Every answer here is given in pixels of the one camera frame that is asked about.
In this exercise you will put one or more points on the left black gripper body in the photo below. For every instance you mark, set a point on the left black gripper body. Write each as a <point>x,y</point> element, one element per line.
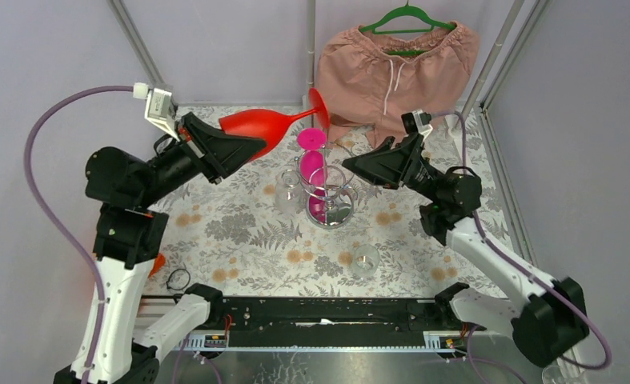
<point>198,148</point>

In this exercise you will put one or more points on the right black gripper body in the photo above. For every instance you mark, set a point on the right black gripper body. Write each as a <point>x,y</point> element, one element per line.
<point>420,176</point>

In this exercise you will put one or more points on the red plastic wine glass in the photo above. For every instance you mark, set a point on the red plastic wine glass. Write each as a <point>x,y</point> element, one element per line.
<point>271,126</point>

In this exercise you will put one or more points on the clear ribbed wine glass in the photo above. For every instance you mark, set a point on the clear ribbed wine glass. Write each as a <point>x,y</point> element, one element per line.
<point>365,261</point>

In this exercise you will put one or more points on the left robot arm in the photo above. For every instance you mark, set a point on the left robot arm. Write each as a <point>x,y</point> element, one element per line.
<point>128,240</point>

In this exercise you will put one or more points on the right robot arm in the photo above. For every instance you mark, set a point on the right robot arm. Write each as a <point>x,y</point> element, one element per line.
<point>544,317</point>

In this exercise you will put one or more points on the chrome wine glass rack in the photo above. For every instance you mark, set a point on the chrome wine glass rack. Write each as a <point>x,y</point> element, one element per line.
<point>340,199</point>

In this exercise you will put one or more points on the magenta plastic wine glass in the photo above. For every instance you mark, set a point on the magenta plastic wine glass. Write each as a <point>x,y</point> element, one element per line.
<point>313,171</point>

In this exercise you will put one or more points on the clear wine glass left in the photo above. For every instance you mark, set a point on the clear wine glass left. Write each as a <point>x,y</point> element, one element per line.
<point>288,192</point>

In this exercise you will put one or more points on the pink shorts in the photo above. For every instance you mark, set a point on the pink shorts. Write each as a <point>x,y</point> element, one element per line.
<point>368,79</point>

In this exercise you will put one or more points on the orange cloth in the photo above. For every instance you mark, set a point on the orange cloth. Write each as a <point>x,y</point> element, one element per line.
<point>159,263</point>

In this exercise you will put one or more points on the floral table cloth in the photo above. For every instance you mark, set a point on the floral table cloth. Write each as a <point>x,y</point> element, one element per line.
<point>232,237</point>

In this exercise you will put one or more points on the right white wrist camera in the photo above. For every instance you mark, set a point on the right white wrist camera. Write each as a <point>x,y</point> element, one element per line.
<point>417,122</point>

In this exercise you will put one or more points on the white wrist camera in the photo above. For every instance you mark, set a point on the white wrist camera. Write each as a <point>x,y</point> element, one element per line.
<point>417,122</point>
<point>158,107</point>

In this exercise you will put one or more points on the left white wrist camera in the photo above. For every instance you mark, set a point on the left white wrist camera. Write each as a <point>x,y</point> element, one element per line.
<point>158,107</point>

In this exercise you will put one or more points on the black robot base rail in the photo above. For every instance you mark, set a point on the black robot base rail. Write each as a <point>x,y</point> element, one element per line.
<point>331,324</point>

